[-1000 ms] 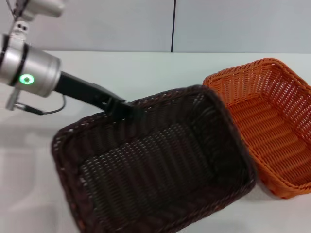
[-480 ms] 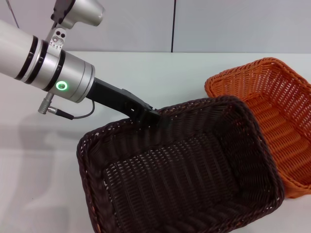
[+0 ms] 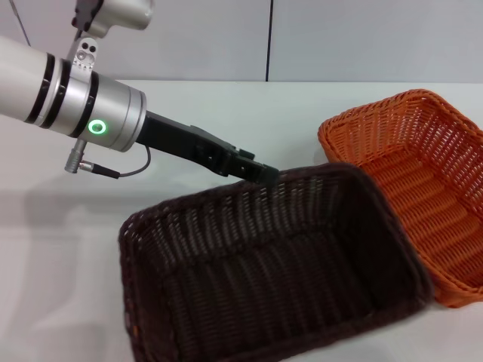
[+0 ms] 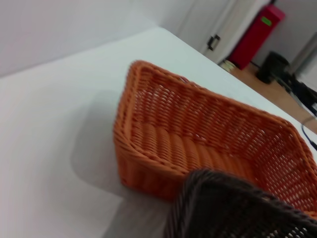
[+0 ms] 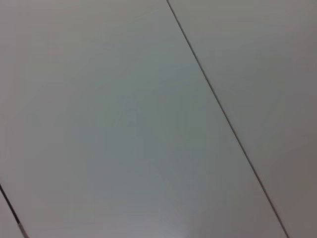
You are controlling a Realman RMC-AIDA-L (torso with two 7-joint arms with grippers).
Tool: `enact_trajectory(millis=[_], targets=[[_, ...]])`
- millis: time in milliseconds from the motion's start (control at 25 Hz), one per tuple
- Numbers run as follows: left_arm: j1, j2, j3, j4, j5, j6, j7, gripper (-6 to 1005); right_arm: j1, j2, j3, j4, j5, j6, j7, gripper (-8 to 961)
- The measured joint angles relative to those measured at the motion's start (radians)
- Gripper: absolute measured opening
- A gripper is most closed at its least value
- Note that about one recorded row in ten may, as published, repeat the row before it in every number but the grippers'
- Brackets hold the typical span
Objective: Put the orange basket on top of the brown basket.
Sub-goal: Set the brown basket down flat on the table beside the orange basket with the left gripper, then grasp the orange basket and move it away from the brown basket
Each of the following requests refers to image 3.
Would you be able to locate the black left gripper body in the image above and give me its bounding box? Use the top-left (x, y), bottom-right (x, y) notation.
top-left (135, 111), bottom-right (237, 176)

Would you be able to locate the dark brown woven basket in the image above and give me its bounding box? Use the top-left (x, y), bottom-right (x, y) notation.
top-left (118, 162), bottom-right (435, 362)

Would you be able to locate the orange woven basket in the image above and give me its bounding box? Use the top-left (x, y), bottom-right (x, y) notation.
top-left (318, 88), bottom-right (483, 311)

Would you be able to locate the black vertical wall seam strip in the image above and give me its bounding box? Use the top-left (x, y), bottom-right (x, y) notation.
top-left (265, 0), bottom-right (275, 82)

